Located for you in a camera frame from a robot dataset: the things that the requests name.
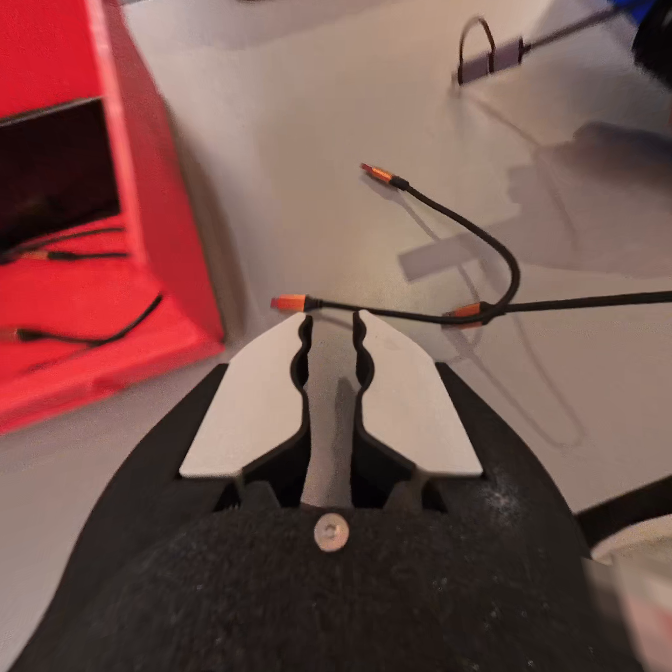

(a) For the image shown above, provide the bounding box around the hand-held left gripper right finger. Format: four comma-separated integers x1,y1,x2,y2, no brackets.
352,310,484,481

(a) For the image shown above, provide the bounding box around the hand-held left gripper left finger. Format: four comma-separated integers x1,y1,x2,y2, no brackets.
180,311,314,480

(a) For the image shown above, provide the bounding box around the red storage bin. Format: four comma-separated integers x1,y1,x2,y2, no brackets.
0,0,228,435

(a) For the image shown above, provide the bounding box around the grey USB hub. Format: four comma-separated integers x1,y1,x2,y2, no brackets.
453,16,527,87

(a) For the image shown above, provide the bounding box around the grey desk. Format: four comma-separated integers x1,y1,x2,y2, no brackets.
0,0,672,649

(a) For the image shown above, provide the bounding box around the white shirt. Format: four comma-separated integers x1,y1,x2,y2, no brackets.
588,517,672,672

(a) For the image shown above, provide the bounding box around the black bin divider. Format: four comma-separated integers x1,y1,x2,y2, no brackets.
0,97,123,254

